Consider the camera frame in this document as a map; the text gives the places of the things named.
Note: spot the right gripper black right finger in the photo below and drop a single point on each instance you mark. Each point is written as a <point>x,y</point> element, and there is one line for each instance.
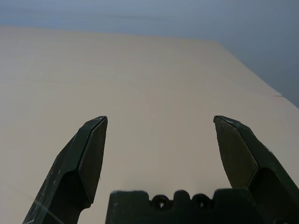
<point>257,158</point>

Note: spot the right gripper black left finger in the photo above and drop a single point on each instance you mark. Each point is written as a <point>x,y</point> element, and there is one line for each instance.
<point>70,168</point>

